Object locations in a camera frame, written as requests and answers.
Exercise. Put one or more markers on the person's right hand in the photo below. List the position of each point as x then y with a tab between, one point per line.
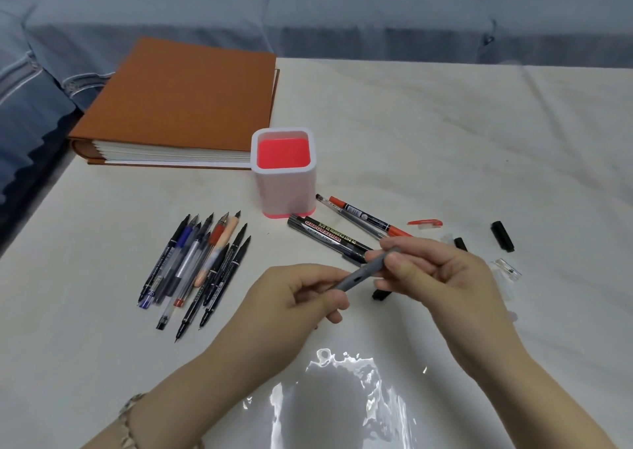
460	305

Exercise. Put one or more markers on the person's left hand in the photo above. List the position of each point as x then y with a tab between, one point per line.
267	340

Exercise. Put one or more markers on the clear clip pen cap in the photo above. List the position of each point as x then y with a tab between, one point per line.
508	269

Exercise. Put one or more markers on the pile of pen caps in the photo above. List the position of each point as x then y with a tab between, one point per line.
460	243

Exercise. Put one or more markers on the wide black pen cap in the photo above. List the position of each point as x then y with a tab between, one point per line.
502	236

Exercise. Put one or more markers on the row of pens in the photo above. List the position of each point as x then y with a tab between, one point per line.
173	265

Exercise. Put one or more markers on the black whiteboard marker pen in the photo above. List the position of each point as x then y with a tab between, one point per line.
296	223

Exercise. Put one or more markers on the slim black marker pen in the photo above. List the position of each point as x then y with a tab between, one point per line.
356	243

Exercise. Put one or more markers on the red black marker pen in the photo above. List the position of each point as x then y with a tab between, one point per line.
366	216

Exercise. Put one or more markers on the red white pen holder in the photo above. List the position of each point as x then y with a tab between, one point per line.
283	153

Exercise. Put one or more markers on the white table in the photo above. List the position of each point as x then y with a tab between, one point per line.
445	142

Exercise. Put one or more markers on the orange cover binder album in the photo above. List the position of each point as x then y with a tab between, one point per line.
183	95

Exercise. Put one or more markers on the blue grey sofa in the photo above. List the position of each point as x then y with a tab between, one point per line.
371	13

